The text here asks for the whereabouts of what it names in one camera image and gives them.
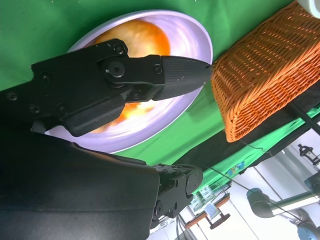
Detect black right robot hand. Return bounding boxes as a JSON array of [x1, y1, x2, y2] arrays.
[[0, 38, 212, 240]]

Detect orange striped croissant bread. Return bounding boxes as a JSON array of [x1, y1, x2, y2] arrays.
[[92, 19, 172, 136]]

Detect grey round bowl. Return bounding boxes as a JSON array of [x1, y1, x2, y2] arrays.
[[298, 0, 320, 19]]

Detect lavender round plate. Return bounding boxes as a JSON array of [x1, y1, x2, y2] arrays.
[[44, 9, 214, 154]]

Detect orange wicker basket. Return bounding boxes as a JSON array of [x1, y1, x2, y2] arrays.
[[210, 1, 320, 143]]

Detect green tablecloth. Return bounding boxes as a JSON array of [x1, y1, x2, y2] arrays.
[[0, 0, 320, 193]]

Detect black backdrop cloth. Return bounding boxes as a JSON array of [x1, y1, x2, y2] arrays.
[[184, 79, 320, 173]]

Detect green white carton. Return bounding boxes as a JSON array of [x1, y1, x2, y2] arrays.
[[193, 193, 205, 208], [199, 186, 214, 200]]

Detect orange wooden bar stand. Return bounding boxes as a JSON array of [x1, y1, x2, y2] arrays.
[[184, 194, 231, 230]]

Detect colourful label sticker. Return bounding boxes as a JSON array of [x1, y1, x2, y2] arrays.
[[227, 161, 246, 176]]

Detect blue patterned card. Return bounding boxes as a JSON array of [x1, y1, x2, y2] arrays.
[[203, 202, 219, 219]]

